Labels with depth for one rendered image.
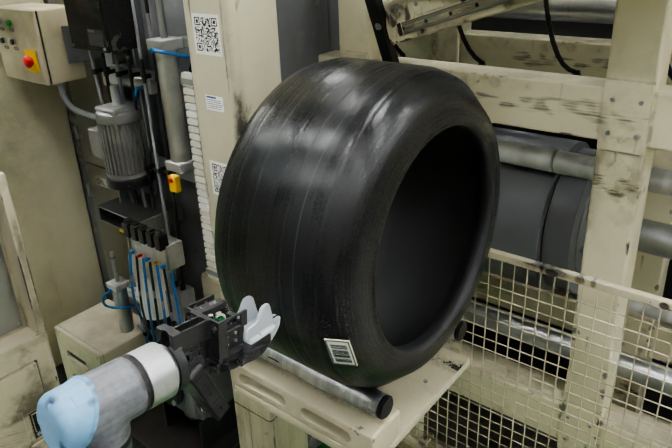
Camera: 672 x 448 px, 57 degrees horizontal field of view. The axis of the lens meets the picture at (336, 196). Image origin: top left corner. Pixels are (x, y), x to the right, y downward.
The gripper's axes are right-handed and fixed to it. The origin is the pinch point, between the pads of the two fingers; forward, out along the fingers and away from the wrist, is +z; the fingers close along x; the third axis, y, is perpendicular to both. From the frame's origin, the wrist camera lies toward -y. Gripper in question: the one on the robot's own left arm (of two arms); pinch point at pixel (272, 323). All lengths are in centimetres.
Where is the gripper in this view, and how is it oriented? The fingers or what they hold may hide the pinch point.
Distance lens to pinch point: 98.8
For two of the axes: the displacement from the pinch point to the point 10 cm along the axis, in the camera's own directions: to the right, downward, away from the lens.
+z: 6.2, -2.2, 7.5
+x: -7.8, -2.1, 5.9
